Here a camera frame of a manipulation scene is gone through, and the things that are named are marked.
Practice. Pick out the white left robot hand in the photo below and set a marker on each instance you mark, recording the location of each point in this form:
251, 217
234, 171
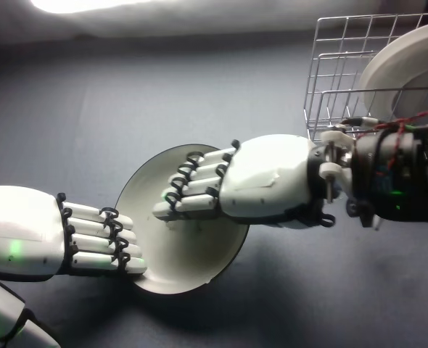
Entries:
18, 232

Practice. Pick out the white plate with black rim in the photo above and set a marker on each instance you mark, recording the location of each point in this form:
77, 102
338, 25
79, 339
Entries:
399, 61
192, 253

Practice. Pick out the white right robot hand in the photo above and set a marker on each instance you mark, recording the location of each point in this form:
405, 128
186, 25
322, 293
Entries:
264, 174

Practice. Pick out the grey table cloth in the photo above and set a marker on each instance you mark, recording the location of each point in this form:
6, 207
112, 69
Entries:
199, 90

